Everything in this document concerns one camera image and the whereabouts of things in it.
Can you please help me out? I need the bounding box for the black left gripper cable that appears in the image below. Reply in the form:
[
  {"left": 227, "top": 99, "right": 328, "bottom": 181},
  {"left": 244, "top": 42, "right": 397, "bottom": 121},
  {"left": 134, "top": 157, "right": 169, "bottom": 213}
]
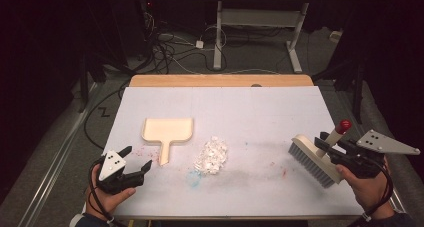
[{"left": 87, "top": 156, "right": 116, "bottom": 225}]

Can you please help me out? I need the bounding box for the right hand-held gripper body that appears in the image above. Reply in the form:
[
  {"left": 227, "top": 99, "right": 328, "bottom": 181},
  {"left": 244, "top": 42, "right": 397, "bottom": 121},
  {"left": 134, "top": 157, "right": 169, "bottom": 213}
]
[{"left": 329, "top": 130, "right": 420, "bottom": 180}]

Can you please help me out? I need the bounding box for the black stand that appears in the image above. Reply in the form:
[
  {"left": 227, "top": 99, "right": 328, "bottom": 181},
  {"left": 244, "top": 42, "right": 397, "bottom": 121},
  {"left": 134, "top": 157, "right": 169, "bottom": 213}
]
[{"left": 311, "top": 58, "right": 366, "bottom": 125}]

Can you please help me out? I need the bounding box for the cream dustpan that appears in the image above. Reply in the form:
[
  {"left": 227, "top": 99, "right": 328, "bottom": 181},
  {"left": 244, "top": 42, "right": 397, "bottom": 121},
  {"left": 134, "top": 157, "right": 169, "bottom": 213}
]
[{"left": 141, "top": 117, "right": 195, "bottom": 167}]

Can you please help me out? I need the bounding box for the black floor cable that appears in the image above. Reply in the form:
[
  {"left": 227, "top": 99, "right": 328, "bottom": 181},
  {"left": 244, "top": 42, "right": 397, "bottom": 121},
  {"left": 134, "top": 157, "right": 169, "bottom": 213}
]
[{"left": 83, "top": 81, "right": 132, "bottom": 151}]

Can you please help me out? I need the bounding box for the person's right hand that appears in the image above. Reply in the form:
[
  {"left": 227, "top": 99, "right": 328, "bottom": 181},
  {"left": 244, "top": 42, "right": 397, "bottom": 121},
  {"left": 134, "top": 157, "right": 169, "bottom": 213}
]
[{"left": 335, "top": 163, "right": 394, "bottom": 218}]

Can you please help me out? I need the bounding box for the metal floor rail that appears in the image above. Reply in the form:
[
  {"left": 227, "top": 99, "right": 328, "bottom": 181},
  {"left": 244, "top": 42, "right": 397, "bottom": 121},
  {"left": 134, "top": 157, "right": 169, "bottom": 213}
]
[{"left": 16, "top": 81, "right": 103, "bottom": 227}]

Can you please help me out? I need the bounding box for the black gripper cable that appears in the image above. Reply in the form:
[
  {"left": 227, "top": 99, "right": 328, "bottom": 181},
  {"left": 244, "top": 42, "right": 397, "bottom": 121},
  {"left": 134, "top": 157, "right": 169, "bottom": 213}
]
[
  {"left": 87, "top": 156, "right": 116, "bottom": 225},
  {"left": 361, "top": 158, "right": 395, "bottom": 223}
]

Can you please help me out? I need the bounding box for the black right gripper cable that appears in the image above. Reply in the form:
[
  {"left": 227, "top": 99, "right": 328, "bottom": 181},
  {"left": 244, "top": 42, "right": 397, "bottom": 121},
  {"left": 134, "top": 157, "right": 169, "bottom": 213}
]
[{"left": 361, "top": 158, "right": 395, "bottom": 223}]

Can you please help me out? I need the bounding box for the person's left hand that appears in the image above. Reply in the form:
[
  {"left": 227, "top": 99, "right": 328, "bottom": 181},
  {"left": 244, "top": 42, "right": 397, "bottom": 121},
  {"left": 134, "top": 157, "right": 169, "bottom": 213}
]
[{"left": 85, "top": 165, "right": 137, "bottom": 221}]

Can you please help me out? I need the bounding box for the cream brush with grey bristles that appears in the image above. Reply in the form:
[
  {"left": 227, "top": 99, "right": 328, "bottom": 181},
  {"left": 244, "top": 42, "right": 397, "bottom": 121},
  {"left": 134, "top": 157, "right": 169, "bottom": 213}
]
[{"left": 288, "top": 119, "right": 353, "bottom": 189}]

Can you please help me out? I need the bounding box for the white power strip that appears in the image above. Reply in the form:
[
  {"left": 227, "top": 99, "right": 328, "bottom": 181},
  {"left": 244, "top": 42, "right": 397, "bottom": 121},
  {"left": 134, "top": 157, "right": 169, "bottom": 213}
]
[{"left": 329, "top": 30, "right": 344, "bottom": 44}]

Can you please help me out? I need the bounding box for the wooden table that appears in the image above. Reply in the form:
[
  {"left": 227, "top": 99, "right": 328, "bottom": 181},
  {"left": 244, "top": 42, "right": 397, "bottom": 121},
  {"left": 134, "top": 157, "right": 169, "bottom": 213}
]
[{"left": 83, "top": 74, "right": 366, "bottom": 221}]

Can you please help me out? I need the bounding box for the desk with white legs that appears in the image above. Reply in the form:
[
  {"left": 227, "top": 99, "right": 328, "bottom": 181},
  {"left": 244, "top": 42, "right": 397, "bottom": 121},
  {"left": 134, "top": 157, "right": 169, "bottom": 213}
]
[{"left": 199, "top": 0, "right": 355, "bottom": 74}]

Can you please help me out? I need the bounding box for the tangle of floor cables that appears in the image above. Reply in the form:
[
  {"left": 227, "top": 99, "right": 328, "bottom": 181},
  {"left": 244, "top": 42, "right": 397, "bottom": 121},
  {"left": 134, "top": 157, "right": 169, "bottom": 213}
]
[{"left": 136, "top": 11, "right": 231, "bottom": 75}]

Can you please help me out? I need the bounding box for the pile of white paper scraps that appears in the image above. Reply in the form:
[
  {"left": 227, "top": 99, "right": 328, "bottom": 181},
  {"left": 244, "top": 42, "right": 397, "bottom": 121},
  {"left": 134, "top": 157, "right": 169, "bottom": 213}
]
[{"left": 193, "top": 136, "right": 229, "bottom": 175}]

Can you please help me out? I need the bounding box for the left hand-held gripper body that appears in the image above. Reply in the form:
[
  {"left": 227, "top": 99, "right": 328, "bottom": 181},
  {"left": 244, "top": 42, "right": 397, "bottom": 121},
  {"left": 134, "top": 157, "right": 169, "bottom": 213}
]
[{"left": 96, "top": 150, "right": 145, "bottom": 195}]

